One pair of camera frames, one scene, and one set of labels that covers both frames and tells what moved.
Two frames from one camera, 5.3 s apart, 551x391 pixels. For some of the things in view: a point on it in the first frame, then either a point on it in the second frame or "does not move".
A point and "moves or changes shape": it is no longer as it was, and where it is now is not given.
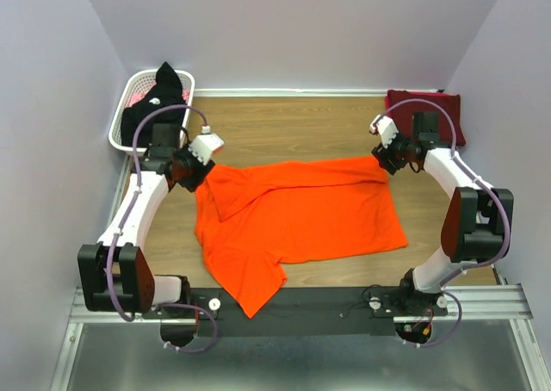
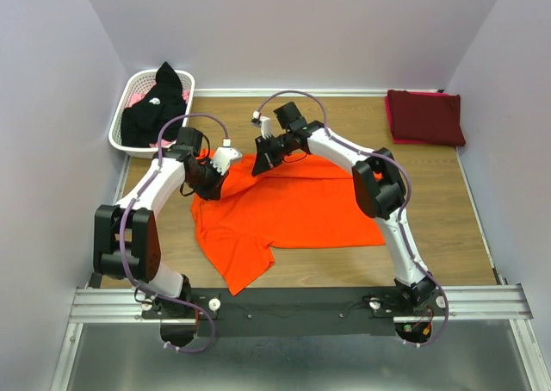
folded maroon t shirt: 402,113 does not move
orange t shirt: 254,218 moves or changes shape
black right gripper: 383,154 -> 263,159
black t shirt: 168,93 does not move
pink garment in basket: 138,95 does not move
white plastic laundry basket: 139,81 does not move
